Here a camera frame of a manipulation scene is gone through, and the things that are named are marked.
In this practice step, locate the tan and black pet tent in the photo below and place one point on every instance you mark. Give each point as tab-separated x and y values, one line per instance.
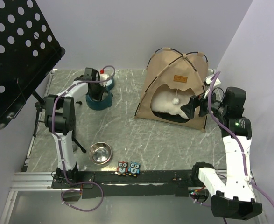
174	93

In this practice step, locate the black perforated music stand tray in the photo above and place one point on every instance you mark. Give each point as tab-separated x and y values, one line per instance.
28	52

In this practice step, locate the teal pet bowl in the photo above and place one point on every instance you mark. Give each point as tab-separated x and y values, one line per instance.
105	102

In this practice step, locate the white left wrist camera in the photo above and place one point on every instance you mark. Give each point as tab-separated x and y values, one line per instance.
104	77

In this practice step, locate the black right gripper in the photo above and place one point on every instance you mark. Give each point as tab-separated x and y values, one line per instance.
195	101

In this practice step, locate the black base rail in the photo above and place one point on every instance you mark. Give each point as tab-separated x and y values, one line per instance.
148	183

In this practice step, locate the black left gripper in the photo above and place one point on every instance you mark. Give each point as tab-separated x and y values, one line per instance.
98	97

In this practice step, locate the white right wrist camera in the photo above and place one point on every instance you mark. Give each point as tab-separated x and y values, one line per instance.
210	79

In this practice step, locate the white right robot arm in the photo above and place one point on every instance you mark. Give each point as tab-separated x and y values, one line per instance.
234	198

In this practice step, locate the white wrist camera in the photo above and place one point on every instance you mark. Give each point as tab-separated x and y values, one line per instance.
210	79
104	77

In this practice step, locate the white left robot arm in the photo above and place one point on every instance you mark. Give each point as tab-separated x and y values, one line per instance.
60	119

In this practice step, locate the steel pet bowl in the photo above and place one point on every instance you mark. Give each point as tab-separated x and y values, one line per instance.
100	153

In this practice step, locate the black tripod stand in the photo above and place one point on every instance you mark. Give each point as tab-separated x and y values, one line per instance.
39	105

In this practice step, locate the blue owl tag eight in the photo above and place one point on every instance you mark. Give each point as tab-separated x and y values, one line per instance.
134	169

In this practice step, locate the white pompom toy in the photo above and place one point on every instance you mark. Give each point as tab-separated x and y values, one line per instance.
176	100

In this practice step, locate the red owl tag seven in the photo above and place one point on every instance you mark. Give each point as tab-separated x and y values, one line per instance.
122	168

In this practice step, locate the white fluffy pillow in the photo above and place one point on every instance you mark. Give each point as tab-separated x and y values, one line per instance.
162	102

